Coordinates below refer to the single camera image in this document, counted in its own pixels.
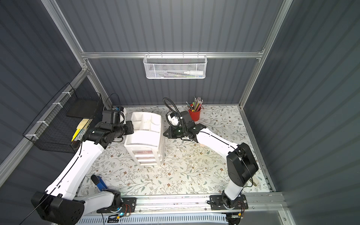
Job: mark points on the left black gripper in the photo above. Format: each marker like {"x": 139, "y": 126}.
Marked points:
{"x": 128, "y": 128}

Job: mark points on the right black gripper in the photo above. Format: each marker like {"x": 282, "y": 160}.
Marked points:
{"x": 168, "y": 132}

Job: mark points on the white plastic drawer organizer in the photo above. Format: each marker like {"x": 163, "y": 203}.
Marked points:
{"x": 146, "y": 144}

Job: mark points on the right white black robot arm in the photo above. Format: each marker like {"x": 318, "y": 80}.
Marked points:
{"x": 240, "y": 161}

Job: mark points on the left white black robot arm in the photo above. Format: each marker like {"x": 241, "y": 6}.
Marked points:
{"x": 59, "y": 204}

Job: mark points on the red pencil cup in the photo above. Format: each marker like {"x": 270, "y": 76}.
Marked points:
{"x": 195, "y": 116}

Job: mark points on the pencils bundle in cup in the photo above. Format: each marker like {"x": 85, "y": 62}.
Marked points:
{"x": 196, "y": 105}

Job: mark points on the yellow sticky notes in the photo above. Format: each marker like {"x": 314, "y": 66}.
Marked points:
{"x": 81, "y": 129}

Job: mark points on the black notebook in basket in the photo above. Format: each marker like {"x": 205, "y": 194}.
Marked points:
{"x": 83, "y": 109}

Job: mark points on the white marker in basket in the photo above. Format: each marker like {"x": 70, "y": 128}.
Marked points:
{"x": 193, "y": 73}

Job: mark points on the blue stapler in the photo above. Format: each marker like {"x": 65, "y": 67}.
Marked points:
{"x": 100, "y": 184}

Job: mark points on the beige eraser block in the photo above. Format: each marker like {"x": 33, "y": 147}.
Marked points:
{"x": 255, "y": 181}

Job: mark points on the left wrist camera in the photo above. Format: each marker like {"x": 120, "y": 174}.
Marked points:
{"x": 115, "y": 117}

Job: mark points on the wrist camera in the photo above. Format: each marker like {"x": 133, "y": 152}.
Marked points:
{"x": 177, "y": 120}
{"x": 115, "y": 117}

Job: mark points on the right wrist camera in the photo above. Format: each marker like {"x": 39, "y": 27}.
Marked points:
{"x": 177, "y": 120}

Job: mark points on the black wire wall basket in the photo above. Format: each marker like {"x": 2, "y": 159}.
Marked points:
{"x": 53, "y": 131}

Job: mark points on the white wire mesh basket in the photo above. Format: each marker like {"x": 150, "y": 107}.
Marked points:
{"x": 163, "y": 67}

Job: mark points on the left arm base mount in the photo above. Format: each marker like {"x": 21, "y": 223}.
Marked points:
{"x": 126, "y": 204}

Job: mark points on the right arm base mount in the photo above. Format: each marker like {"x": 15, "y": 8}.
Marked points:
{"x": 216, "y": 203}

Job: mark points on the white perforated cable tray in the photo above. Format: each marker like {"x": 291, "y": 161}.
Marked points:
{"x": 156, "y": 219}

